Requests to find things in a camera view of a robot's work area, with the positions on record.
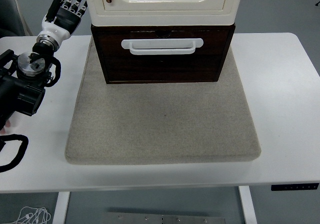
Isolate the beige felt mat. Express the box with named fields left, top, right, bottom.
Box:
left=64, top=35, right=262, bottom=165

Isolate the white table leg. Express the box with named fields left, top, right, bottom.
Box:
left=52, top=191, right=71, bottom=224
left=237, top=185, right=258, bottom=224

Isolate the dark wood drawer housing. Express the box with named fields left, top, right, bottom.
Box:
left=90, top=22, right=237, bottom=85

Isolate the black table control panel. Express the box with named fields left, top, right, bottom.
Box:
left=271, top=182, right=320, bottom=191

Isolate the white drawer handle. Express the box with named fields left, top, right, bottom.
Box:
left=120, top=38, right=205, bottom=56

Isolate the dark wood drawer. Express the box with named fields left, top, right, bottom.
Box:
left=96, top=29, right=230, bottom=82

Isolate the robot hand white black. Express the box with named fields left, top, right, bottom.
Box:
left=39, top=0, right=88, bottom=44

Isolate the grey chair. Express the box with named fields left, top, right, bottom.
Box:
left=0, top=0, right=33, bottom=37

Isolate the white cable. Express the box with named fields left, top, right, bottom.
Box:
left=8, top=206, right=52, bottom=224

